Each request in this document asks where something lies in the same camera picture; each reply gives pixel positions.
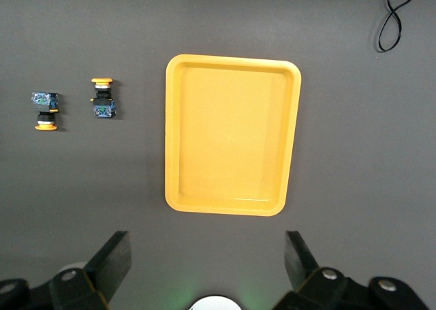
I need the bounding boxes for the yellow mushroom push button switch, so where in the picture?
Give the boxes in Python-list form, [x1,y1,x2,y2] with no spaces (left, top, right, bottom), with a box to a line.
[90,77,117,119]
[30,91,61,132]

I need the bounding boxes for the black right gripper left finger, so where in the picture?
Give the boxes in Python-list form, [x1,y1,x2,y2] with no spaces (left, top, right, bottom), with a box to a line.
[48,230,133,310]

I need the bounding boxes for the dark grey table cover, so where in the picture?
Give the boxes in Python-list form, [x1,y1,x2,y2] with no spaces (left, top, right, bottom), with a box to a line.
[0,0,436,310]

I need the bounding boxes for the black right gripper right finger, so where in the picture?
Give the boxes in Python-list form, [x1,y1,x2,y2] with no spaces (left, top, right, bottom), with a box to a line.
[275,230,349,310]

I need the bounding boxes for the loose thin black cable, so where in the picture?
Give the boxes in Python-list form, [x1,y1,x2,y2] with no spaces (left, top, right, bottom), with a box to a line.
[376,0,427,53]

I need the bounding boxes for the yellow plastic tray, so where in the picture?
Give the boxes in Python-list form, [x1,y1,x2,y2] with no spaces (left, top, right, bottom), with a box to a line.
[164,53,302,217]

